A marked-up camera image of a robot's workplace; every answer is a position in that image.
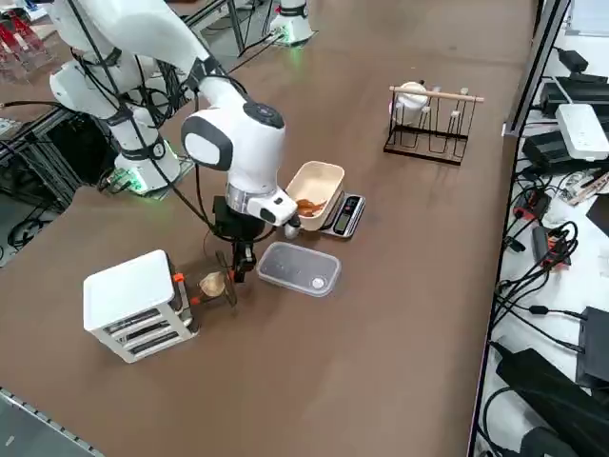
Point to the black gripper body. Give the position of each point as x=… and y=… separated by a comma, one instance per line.
x=233, y=228

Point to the beige round pastry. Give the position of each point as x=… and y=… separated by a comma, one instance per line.
x=212, y=284

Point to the brown fried chicken piece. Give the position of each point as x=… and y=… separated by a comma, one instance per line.
x=309, y=208

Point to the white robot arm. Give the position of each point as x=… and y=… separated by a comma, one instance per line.
x=292, y=24
x=247, y=157

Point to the silver digital kitchen scale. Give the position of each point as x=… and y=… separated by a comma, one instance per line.
x=349, y=214

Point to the long black box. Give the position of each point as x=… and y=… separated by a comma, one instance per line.
x=561, y=97

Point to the black power box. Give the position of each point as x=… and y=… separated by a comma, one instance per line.
x=595, y=347

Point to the clear plastic lid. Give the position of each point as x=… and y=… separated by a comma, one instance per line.
x=295, y=266

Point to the cream rectangular bowl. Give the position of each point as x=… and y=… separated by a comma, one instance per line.
x=316, y=183

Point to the white cup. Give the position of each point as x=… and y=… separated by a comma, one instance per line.
x=411, y=100

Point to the red clear acrylic stand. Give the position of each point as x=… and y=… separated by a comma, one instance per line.
x=19, y=43

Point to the orange black device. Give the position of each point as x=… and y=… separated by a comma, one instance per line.
x=533, y=204

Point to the slim grey adapter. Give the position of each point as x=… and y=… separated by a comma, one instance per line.
x=540, y=243

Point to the orange black connector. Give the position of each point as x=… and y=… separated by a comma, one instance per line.
x=559, y=252

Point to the dark ribbed power adapter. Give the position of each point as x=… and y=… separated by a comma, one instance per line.
x=547, y=150

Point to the large black case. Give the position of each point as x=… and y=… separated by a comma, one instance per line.
x=547, y=395

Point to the circuit board with sticks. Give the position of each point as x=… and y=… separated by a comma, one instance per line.
x=587, y=185

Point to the white power strip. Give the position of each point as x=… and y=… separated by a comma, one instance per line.
x=583, y=128

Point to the small black power adapter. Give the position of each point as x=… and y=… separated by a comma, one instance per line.
x=573, y=59

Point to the white three-layer storage frame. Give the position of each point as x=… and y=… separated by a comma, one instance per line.
x=126, y=285

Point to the black extrusion frame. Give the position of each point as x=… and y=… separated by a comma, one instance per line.
x=47, y=147

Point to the grey metal rail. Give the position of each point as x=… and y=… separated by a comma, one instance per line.
x=28, y=428

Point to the aluminium camera post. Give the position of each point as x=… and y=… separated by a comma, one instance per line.
x=540, y=62

